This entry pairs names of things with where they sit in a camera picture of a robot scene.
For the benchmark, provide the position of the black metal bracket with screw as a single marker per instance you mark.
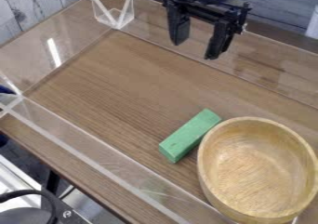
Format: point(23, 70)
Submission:
point(67, 215)

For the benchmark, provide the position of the black table leg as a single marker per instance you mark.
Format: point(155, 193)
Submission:
point(52, 182)

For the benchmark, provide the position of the green rectangular block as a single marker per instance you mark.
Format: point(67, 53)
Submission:
point(187, 136)

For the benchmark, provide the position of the brown wooden bowl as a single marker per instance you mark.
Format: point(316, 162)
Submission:
point(258, 171)

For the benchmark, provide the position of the blue object left edge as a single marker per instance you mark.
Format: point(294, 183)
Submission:
point(6, 90)

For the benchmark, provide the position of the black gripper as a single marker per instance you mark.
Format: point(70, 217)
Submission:
point(231, 8)

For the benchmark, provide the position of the white object right edge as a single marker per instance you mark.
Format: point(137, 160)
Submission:
point(312, 32)

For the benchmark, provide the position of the clear acrylic enclosure wall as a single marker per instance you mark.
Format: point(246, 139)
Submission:
point(105, 88)

